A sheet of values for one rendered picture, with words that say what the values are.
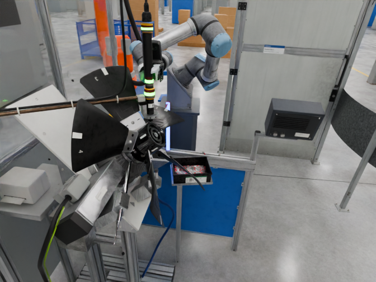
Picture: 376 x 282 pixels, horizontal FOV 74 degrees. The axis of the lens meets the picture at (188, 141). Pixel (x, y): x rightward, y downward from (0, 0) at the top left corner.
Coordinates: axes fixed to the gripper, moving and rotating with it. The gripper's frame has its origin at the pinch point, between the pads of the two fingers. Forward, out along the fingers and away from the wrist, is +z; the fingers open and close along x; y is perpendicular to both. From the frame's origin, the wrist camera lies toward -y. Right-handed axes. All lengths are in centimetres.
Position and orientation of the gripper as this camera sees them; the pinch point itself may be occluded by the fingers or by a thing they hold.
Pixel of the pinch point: (146, 69)
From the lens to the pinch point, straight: 101.4
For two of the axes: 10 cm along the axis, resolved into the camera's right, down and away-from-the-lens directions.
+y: -0.5, 8.7, 4.9
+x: -9.9, -1.2, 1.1
